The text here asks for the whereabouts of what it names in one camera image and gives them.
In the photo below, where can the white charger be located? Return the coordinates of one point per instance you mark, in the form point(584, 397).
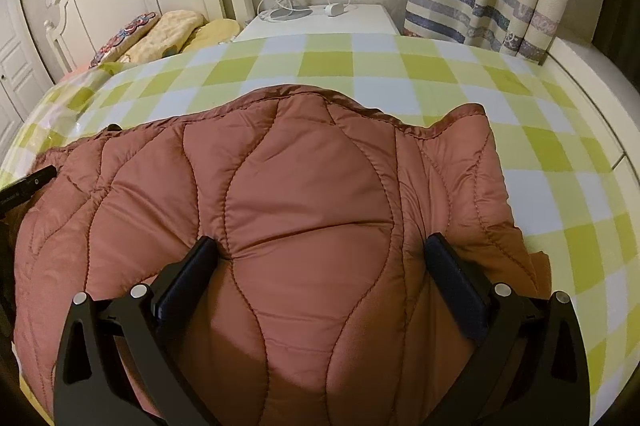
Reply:
point(336, 9)

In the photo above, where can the white nightstand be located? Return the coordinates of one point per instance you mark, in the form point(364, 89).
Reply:
point(350, 23)

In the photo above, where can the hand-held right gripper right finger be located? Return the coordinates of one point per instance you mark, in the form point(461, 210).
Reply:
point(457, 291)

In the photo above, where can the cream yellow pillow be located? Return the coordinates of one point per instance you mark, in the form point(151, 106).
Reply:
point(170, 31)

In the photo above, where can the white window bench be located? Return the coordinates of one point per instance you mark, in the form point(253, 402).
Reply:
point(600, 106)

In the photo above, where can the white wardrobe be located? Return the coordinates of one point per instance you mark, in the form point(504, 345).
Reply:
point(17, 71)

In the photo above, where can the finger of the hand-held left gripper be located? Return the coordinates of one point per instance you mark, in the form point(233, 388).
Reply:
point(27, 188)

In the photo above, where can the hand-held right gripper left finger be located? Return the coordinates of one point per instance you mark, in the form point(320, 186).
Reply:
point(182, 286)

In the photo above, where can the patterned round pillow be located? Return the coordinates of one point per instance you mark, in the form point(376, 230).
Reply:
point(125, 38)

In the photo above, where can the yellow checkered bed sheet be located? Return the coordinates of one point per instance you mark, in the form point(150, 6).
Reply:
point(350, 71)

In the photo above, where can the rust quilted jacket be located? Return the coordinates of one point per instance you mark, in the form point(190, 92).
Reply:
point(300, 206)

